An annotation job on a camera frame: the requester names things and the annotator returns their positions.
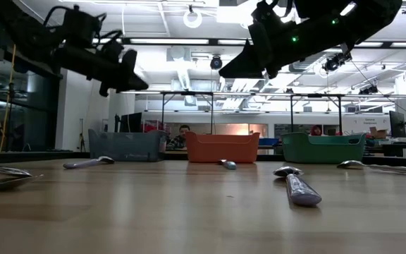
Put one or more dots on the blue storage bin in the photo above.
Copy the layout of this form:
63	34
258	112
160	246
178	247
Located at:
269	142

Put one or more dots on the grey plastic bin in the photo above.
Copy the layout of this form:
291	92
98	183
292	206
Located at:
129	146

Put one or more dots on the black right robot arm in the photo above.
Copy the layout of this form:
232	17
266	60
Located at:
365	17

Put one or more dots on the orange plastic bin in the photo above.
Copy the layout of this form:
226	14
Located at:
220	148

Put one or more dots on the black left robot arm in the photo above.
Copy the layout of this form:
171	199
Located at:
19	31

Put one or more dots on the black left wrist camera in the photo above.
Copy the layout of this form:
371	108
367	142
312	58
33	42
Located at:
79	26

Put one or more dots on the black overhead camera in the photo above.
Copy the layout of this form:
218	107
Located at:
216	62

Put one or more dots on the cardboard box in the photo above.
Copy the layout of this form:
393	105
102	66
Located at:
379	133

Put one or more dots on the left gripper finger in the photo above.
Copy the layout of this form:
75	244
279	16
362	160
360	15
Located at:
134	85

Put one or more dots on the black aluminium table frame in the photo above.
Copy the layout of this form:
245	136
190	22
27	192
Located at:
30	157

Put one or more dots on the black metal frame stand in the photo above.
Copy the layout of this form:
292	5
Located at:
339	113
211	109

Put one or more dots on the person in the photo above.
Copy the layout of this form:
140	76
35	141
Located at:
180	139
316	131

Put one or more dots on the black overhead frame bar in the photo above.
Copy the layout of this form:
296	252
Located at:
213	41

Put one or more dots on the black tripod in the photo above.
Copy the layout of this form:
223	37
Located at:
11	116

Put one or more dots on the black hanging device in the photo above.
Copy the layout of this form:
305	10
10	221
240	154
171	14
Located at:
335	63
368	90

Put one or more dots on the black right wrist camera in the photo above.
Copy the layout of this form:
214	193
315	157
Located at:
270	12

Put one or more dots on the black computer monitor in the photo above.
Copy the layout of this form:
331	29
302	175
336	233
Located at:
397	124
130	122

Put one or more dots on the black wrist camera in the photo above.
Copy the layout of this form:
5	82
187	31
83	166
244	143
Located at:
79	26
270	12

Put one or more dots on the teal plastic bin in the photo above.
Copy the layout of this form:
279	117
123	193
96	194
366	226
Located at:
323	151

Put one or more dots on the dark background desk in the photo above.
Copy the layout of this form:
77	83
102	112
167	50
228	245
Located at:
400	146

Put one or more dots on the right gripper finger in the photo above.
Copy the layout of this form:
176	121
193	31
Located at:
247	67

